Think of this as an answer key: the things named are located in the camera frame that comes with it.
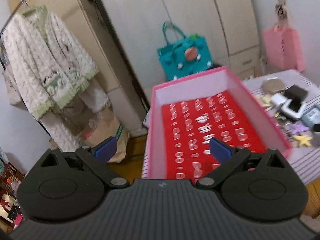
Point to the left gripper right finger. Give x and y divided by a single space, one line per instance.
230 160

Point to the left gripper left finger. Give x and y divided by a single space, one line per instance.
95 173

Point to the pink storage box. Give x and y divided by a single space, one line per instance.
186 113

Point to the purple hair clip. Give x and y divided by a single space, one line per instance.
298 128

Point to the yellow star clip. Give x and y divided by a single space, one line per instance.
303 140

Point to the white charger plug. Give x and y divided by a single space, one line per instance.
278 100

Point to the beige rounded case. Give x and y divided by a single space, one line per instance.
273 85

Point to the grey packaged card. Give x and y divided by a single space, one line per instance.
311 116

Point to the black box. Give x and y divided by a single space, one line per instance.
296 92

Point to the brown paper bag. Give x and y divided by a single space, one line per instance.
104 125

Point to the striped white tablecloth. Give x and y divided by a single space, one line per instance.
304 160

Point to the cream knitted cardigan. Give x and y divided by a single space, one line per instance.
51 69

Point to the teal felt handbag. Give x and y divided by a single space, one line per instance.
187 56

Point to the pink paper bag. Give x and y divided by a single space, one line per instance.
283 48

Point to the beige wardrobe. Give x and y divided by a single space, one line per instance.
123 36

